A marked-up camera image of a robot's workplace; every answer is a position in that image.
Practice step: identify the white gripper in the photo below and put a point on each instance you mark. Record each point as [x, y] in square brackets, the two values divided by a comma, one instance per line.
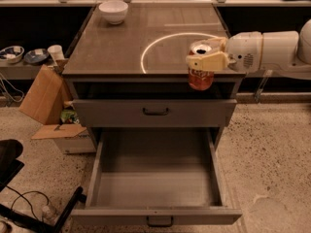
[243, 51]

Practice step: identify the red coke can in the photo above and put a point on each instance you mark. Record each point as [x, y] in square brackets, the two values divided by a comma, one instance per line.
[200, 80]

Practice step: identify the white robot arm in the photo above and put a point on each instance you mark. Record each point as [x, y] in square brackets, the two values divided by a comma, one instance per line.
[284, 52]

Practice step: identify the grey drawer cabinet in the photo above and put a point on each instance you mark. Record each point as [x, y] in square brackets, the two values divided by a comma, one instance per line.
[150, 46]

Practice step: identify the grey top drawer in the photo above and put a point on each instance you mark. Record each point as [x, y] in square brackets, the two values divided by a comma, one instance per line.
[152, 105]

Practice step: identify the grey open middle drawer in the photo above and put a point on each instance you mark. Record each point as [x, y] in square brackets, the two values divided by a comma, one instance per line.
[157, 177]

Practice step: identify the white ceramic bowl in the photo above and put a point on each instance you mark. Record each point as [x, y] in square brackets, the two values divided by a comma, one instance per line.
[114, 11]

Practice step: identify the green snack bag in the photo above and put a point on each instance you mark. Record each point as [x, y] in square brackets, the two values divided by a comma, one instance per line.
[69, 117]

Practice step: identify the white paper cup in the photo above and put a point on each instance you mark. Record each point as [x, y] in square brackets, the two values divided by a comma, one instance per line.
[56, 52]

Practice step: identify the brown cardboard box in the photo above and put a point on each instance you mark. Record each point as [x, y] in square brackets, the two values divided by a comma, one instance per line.
[47, 97]

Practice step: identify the blue patterned bowl right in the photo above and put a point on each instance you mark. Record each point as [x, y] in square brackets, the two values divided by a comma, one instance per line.
[37, 56]

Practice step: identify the blue patterned bowl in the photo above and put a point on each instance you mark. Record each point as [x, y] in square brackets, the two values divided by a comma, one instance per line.
[37, 56]
[12, 54]

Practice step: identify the blue patterned bowl left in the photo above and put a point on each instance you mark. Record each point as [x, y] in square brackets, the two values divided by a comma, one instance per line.
[12, 54]

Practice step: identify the black office chair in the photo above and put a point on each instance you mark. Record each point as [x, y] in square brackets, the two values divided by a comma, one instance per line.
[21, 211]

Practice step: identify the clear plastic bottle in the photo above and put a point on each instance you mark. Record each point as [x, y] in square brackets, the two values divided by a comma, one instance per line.
[49, 214]

